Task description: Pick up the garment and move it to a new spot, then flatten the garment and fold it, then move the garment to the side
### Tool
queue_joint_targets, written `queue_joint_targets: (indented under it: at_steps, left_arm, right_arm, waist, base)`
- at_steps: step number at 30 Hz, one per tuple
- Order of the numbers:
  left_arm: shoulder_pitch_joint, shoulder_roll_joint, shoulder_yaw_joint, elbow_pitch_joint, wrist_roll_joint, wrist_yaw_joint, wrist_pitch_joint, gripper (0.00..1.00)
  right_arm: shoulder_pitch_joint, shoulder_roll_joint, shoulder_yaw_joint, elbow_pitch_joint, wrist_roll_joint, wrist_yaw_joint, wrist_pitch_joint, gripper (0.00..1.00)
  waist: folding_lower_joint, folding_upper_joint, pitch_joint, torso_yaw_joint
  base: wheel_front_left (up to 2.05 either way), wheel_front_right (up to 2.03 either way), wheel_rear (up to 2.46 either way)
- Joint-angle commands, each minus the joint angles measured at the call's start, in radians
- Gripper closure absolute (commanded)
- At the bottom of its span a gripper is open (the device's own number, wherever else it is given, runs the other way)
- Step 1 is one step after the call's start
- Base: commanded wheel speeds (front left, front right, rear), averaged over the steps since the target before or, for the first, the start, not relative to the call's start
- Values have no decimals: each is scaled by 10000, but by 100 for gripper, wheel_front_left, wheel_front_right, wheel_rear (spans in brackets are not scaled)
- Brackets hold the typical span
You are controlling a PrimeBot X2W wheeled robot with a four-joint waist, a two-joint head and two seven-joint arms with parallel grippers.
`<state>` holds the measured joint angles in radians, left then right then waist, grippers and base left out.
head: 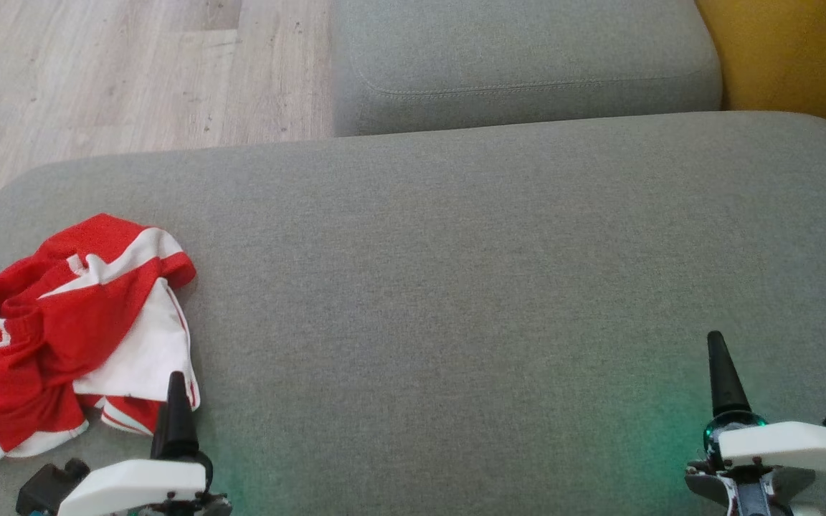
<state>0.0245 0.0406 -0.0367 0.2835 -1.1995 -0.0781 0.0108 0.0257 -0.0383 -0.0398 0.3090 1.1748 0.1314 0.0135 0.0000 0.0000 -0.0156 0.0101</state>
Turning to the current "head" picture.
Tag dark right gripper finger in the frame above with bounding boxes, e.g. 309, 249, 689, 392
706, 330, 753, 419

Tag large grey sofa seat cushion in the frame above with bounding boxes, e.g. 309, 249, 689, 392
0, 111, 826, 516

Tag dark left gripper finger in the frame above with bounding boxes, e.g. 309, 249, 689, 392
150, 371, 204, 461

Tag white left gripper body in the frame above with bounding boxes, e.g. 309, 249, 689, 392
57, 459, 232, 516

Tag red shorts with white band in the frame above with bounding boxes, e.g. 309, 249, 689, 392
0, 213, 197, 467

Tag yellow sofa backrest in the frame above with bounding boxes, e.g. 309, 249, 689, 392
696, 0, 826, 149

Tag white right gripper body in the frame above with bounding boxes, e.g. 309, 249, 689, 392
685, 411, 826, 516

